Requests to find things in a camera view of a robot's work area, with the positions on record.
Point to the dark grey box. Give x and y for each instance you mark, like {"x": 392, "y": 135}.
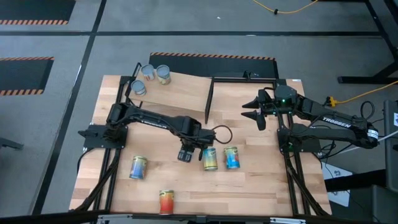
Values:
{"x": 379, "y": 205}

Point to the white label oranges can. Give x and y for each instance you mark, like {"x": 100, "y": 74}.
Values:
{"x": 138, "y": 87}

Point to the black metal shelf leg frame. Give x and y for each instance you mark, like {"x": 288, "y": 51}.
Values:
{"x": 207, "y": 109}
{"x": 137, "y": 66}

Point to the chicken soup can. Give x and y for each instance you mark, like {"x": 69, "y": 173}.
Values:
{"x": 166, "y": 203}

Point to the wide hazard-striped black mat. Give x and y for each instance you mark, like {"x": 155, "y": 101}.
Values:
{"x": 217, "y": 67}

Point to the yellow green label can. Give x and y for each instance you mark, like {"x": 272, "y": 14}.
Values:
{"x": 210, "y": 160}

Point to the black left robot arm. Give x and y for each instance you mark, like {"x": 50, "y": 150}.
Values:
{"x": 155, "y": 119}

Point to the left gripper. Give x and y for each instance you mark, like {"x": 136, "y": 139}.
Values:
{"x": 203, "y": 138}

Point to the green magenta label can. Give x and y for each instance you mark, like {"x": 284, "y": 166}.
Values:
{"x": 163, "y": 72}

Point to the black front crossbar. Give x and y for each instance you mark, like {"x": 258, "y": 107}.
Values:
{"x": 46, "y": 217}

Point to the peaches can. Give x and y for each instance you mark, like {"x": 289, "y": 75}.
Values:
{"x": 138, "y": 168}

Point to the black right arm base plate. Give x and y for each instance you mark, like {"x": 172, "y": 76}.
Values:
{"x": 298, "y": 148}

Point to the white paper sheet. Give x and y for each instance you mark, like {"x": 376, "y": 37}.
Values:
{"x": 334, "y": 171}

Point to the wooden shelf board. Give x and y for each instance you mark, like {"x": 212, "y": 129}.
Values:
{"x": 183, "y": 93}

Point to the black aluminium table frame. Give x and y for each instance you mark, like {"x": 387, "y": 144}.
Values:
{"x": 233, "y": 79}

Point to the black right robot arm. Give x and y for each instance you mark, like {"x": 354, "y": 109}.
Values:
{"x": 339, "y": 123}

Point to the dark furniture foot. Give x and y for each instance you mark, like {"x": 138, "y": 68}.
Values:
{"x": 9, "y": 143}

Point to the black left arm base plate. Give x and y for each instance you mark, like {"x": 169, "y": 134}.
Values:
{"x": 93, "y": 141}

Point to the black desk leg frame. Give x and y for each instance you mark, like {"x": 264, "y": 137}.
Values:
{"x": 357, "y": 80}

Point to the white red label can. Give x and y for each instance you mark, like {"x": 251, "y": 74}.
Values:
{"x": 148, "y": 71}

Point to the black beam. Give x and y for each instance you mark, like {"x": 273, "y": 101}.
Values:
{"x": 357, "y": 180}

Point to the blue tomato can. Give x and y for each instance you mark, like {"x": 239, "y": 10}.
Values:
{"x": 232, "y": 158}

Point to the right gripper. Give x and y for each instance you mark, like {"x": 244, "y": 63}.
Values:
{"x": 267, "y": 102}

